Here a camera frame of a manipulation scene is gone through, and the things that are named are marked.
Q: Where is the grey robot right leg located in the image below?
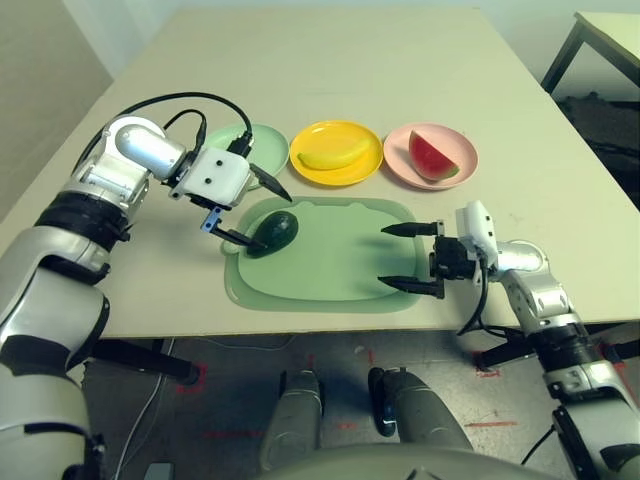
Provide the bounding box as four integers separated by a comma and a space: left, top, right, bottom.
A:
367, 366, 474, 451

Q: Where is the mint green plate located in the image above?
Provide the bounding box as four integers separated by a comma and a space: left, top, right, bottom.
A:
205, 123, 291, 191

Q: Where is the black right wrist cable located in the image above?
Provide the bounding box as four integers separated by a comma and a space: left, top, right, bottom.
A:
457, 269, 556, 466

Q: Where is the yellow banana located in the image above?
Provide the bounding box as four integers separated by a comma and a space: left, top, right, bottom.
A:
297, 136, 380, 171

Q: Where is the side table with black legs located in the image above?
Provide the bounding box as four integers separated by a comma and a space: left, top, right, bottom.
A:
541, 10, 640, 96

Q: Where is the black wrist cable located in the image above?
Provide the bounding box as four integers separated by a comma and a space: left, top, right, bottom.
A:
163, 109, 208, 152
82, 91, 256, 166
457, 269, 556, 466

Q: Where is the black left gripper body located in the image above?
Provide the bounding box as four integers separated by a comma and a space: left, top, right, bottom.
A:
188, 192, 237, 212

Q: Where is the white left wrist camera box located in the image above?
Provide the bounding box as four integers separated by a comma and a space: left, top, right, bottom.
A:
168, 146, 251, 210

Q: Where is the grey robot left leg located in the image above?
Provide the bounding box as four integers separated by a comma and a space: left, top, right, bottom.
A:
259, 369, 324, 471

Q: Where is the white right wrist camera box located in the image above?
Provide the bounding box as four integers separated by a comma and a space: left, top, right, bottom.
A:
454, 200, 500, 269

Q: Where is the red watermelon slice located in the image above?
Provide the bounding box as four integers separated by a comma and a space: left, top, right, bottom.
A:
408, 128, 461, 184

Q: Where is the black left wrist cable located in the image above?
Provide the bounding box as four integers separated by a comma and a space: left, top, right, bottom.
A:
82, 91, 256, 166
163, 109, 208, 152

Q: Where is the black table foot bar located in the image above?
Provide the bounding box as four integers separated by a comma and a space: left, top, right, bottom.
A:
92, 339, 199, 389
472, 327, 539, 374
584, 322, 640, 361

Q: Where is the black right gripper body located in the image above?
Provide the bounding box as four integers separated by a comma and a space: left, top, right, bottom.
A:
428, 234, 485, 284

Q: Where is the dark green avocado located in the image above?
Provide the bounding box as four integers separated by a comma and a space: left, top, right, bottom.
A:
248, 210, 300, 260

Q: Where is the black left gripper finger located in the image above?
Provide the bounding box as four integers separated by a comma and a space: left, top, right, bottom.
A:
248, 162, 294, 204
202, 207, 269, 251

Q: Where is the green cutting board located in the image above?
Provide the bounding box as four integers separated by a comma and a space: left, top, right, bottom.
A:
223, 196, 426, 314

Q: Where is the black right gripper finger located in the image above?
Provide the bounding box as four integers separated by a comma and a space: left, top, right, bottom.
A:
380, 219, 445, 239
377, 274, 446, 300

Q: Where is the grey robot leg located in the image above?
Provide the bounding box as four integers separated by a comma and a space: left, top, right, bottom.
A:
367, 366, 474, 451
259, 369, 324, 471

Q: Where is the pink plate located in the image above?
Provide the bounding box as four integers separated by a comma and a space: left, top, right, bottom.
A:
382, 122, 479, 192

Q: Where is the yellow plate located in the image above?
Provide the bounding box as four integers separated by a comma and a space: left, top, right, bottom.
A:
289, 118, 385, 187

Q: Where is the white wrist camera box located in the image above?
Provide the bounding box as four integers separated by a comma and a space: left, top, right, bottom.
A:
454, 200, 500, 269
168, 146, 251, 210

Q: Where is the grey robot torso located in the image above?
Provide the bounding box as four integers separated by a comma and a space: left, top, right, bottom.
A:
249, 442, 566, 480

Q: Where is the white floor cable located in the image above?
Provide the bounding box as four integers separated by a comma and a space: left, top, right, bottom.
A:
117, 337, 297, 474

